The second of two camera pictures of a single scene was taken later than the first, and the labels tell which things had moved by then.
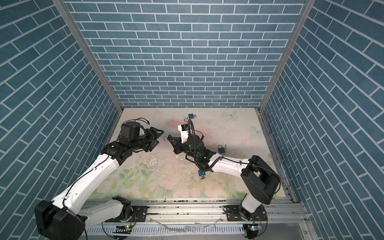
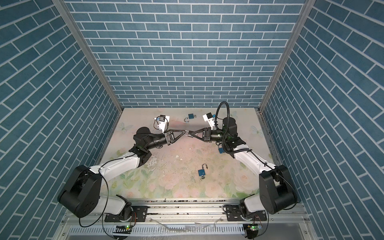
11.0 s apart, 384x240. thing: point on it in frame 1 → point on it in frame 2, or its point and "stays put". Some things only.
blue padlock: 190,116 stays put
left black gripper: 152,138 → 169,138
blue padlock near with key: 202,174 stays put
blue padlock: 221,149 stays put
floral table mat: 233,133 stays put
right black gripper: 178,146 → 207,135
